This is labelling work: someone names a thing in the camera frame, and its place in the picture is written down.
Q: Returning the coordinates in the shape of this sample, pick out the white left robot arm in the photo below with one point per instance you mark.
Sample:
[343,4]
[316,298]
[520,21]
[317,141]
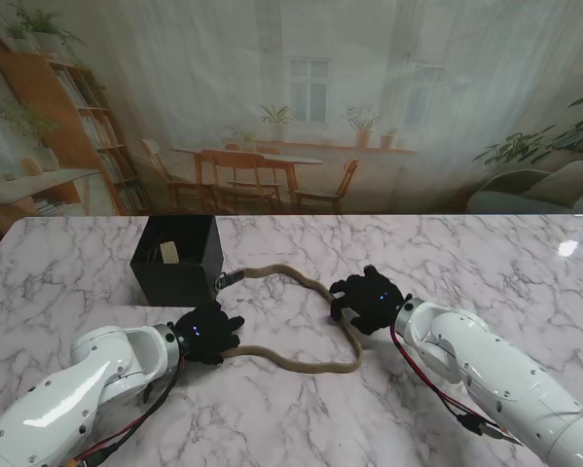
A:
[77,394]

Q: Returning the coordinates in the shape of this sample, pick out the black belt storage box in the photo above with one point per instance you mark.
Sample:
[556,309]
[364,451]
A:
[174,282]

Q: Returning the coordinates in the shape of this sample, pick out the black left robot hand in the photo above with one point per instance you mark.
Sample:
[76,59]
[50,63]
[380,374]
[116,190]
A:
[208,333]

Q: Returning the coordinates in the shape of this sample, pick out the printed room scene backdrop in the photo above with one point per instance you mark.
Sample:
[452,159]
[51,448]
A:
[291,97]

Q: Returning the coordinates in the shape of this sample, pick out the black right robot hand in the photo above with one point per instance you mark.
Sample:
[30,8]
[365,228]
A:
[369,299]

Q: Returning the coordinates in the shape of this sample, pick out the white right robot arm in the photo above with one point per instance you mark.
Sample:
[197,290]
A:
[495,370]

